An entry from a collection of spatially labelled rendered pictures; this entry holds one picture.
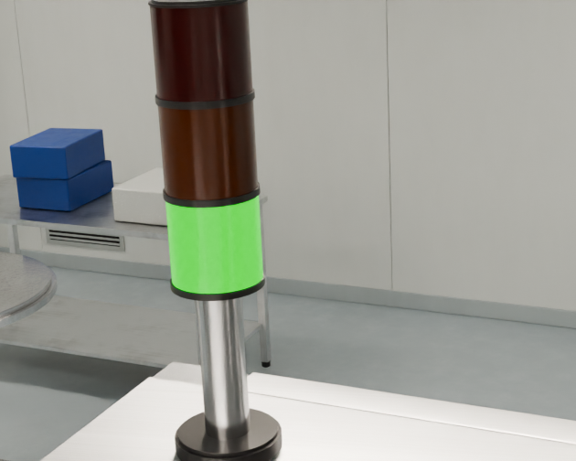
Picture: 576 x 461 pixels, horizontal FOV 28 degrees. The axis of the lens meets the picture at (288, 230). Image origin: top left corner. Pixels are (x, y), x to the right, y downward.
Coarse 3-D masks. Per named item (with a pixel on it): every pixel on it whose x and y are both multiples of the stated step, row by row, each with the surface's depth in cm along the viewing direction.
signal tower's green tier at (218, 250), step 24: (168, 216) 59; (192, 216) 58; (216, 216) 58; (240, 216) 58; (168, 240) 60; (192, 240) 58; (216, 240) 58; (240, 240) 59; (192, 264) 59; (216, 264) 58; (240, 264) 59; (192, 288) 59; (216, 288) 59; (240, 288) 59
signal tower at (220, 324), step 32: (160, 0) 56; (192, 0) 55; (224, 0) 55; (256, 192) 59; (256, 288) 60; (224, 320) 61; (224, 352) 61; (224, 384) 62; (192, 416) 66; (224, 416) 62; (256, 416) 65; (192, 448) 62; (224, 448) 62; (256, 448) 62
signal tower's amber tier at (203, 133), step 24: (168, 120) 57; (192, 120) 56; (216, 120) 56; (240, 120) 57; (168, 144) 58; (192, 144) 57; (216, 144) 57; (240, 144) 57; (168, 168) 58; (192, 168) 57; (216, 168) 57; (240, 168) 58; (168, 192) 59; (192, 192) 57; (216, 192) 57; (240, 192) 58
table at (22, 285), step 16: (0, 256) 479; (16, 256) 478; (0, 272) 460; (16, 272) 459; (32, 272) 458; (48, 272) 457; (0, 288) 441; (16, 288) 440; (32, 288) 440; (48, 288) 445; (0, 304) 425; (16, 304) 424; (32, 304) 429; (0, 320) 415; (16, 320) 421
